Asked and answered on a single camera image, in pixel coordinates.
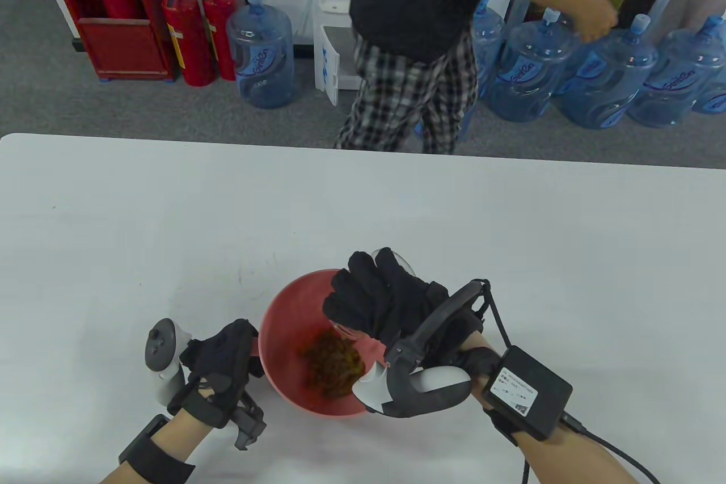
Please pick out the person's right hand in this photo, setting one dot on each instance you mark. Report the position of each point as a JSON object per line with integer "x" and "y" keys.
{"x": 385, "y": 302}

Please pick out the person's left hand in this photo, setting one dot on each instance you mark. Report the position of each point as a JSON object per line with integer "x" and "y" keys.
{"x": 221, "y": 353}

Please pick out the glass storage jar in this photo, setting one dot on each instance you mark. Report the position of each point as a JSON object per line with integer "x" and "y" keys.
{"x": 404, "y": 264}

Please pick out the pink salad bowl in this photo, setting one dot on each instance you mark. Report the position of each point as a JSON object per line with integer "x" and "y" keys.
{"x": 283, "y": 325}

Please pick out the pile of raisins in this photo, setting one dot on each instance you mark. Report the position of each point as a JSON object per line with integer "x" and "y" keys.
{"x": 334, "y": 365}

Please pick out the person's right forearm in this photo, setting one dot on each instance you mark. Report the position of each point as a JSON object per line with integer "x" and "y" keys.
{"x": 556, "y": 461}

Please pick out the person's left forearm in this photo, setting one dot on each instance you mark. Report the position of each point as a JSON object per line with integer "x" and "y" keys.
{"x": 187, "y": 433}

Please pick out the grey left hand controller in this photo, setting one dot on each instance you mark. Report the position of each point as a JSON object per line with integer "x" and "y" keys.
{"x": 161, "y": 345}

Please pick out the grey hand controller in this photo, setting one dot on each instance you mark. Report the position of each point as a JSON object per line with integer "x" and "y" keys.
{"x": 431, "y": 387}
{"x": 161, "y": 345}

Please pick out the black left wrist sensor box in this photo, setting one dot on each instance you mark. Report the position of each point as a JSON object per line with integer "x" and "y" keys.
{"x": 159, "y": 423}

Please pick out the black wrist sensor box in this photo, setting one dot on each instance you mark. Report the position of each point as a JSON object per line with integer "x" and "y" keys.
{"x": 527, "y": 387}
{"x": 159, "y": 423}

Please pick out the grey right hand controller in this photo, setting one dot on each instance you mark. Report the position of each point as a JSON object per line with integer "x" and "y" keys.
{"x": 431, "y": 387}

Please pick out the black right wrist sensor box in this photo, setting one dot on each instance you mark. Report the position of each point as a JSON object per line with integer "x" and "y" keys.
{"x": 527, "y": 387}

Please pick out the single blue water jug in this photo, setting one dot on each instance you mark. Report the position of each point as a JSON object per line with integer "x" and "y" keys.
{"x": 261, "y": 53}

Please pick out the row of blue water jugs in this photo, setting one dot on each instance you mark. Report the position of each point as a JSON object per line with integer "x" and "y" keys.
{"x": 601, "y": 81}

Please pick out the red fire extinguisher cabinet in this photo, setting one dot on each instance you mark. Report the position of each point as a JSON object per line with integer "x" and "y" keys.
{"x": 122, "y": 50}

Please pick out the black left glove mount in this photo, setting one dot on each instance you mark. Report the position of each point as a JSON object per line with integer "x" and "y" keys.
{"x": 247, "y": 424}

